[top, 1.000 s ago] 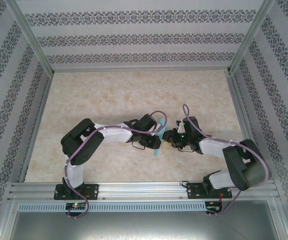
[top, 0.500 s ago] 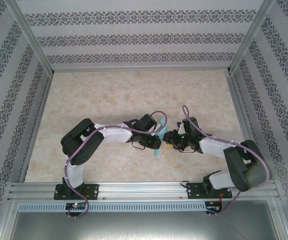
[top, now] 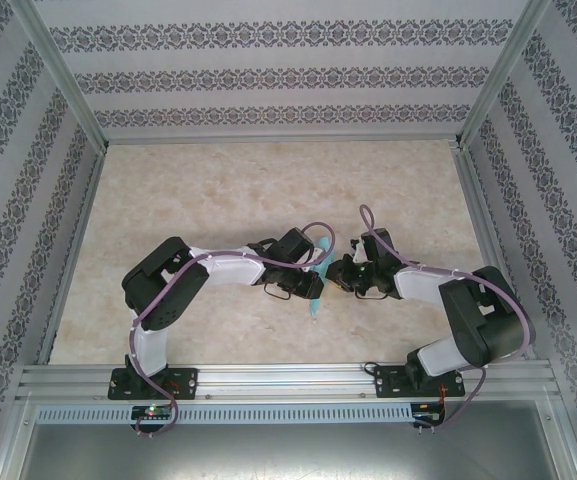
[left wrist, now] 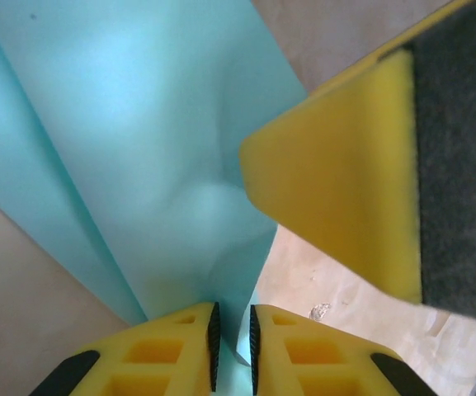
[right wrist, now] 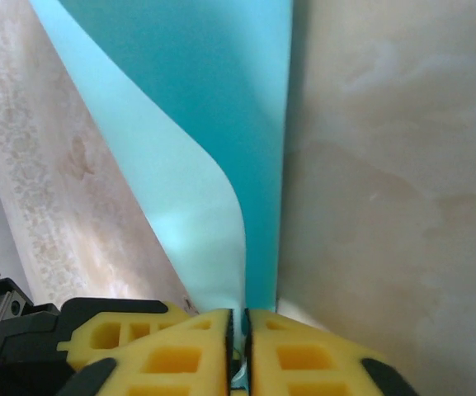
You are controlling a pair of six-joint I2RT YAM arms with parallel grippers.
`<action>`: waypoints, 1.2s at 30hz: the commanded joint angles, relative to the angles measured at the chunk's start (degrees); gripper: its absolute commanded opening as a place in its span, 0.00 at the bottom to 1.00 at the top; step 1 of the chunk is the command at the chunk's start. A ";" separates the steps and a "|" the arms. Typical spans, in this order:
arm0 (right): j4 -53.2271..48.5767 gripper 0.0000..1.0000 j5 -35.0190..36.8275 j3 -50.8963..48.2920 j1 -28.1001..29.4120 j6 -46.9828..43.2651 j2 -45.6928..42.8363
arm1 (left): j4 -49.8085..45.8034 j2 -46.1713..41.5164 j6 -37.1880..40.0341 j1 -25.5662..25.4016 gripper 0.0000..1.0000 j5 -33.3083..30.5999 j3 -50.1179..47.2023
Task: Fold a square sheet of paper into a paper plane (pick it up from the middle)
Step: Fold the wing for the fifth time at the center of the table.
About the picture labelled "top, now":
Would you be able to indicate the aluminium side rail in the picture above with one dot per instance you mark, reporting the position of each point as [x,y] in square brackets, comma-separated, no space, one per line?
[75,250]
[488,210]

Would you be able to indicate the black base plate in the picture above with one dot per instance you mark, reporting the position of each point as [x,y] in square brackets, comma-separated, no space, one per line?
[185,382]
[388,382]

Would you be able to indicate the aluminium mounting rail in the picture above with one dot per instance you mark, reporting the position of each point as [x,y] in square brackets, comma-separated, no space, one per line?
[278,381]

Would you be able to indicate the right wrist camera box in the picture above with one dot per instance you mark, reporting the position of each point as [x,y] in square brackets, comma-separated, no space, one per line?
[379,245]

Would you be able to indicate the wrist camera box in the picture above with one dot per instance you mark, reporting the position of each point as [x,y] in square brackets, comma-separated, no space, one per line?
[293,245]
[379,245]

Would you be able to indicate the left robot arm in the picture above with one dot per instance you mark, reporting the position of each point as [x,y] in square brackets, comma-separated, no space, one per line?
[163,285]

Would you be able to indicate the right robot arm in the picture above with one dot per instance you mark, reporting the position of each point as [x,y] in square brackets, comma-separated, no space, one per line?
[483,320]

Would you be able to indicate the small circuit board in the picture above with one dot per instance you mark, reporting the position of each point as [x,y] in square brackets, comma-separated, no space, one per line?
[153,412]
[428,416]

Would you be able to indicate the aluminium frame bar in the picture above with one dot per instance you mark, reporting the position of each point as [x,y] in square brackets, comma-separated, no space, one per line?
[568,440]
[13,440]

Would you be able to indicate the teal cloth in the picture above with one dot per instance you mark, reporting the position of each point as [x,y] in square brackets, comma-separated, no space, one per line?
[316,305]

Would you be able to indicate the aluminium frame post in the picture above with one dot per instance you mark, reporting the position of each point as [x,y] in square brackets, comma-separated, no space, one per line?
[505,75]
[63,80]

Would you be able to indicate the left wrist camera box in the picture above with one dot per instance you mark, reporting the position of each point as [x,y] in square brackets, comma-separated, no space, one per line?
[293,245]

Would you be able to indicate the grey metal sheet panel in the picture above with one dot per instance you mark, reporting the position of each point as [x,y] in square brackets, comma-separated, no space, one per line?
[288,455]

